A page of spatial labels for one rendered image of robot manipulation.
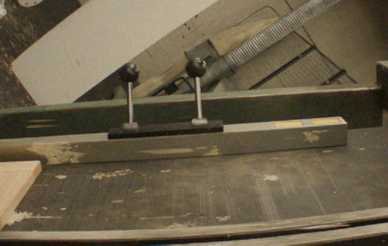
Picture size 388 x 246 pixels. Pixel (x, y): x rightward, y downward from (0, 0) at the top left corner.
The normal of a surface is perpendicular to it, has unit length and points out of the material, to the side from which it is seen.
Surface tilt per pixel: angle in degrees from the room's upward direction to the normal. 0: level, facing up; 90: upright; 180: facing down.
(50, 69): 90
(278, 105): 90
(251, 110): 90
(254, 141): 90
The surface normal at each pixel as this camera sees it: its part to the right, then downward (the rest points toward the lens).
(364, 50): 0.06, 0.30
